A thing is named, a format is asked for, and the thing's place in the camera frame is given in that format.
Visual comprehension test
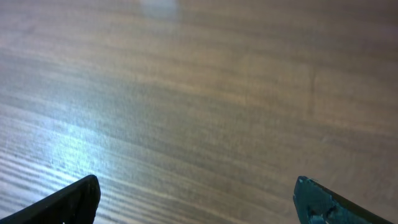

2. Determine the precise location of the white barcode scanner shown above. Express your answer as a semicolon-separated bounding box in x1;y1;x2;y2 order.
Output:
139;0;180;20

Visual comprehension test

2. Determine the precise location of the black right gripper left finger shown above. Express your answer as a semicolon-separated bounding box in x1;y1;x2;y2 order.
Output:
1;175;101;224

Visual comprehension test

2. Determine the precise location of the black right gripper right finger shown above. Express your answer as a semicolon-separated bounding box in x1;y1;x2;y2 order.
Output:
293;176;392;224

